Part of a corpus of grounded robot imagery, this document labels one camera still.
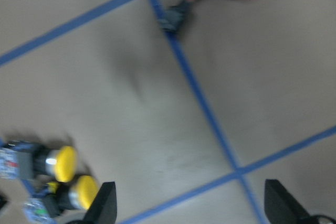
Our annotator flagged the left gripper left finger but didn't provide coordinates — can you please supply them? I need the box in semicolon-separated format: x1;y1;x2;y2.
82;182;117;224

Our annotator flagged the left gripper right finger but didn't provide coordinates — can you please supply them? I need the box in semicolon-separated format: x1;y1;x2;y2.
264;179;315;224

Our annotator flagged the yellow push button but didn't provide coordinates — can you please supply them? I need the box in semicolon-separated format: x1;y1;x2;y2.
23;175;99;223
1;141;77;183

